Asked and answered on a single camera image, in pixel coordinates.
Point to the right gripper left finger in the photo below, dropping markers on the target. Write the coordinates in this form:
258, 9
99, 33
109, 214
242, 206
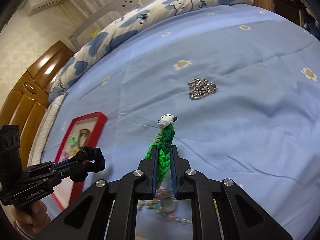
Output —
107, 210

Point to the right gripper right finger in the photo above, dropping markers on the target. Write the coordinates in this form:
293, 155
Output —
221, 209

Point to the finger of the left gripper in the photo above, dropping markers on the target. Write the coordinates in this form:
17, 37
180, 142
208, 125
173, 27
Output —
67, 173
67, 164

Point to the wristwatch with olive strap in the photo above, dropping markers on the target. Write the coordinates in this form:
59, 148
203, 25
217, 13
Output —
84, 134

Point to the yellow hair claw clip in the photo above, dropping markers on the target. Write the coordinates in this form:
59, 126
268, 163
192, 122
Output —
74, 151

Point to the black scrunchie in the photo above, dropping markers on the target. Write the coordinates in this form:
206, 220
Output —
86, 160

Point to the left hand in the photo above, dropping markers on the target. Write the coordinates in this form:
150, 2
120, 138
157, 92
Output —
33, 221

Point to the red shallow box lid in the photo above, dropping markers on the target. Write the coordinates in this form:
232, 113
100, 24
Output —
67, 192

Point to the wooden headboard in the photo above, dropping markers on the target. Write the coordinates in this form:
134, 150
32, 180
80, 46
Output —
27, 102

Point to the light blue floral bedsheet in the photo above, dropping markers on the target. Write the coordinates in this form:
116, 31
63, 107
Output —
244, 85

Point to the white air conditioner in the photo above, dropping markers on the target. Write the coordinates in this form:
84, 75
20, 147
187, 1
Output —
34, 6

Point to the blue heart pattern quilt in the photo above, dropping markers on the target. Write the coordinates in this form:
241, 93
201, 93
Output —
121, 30

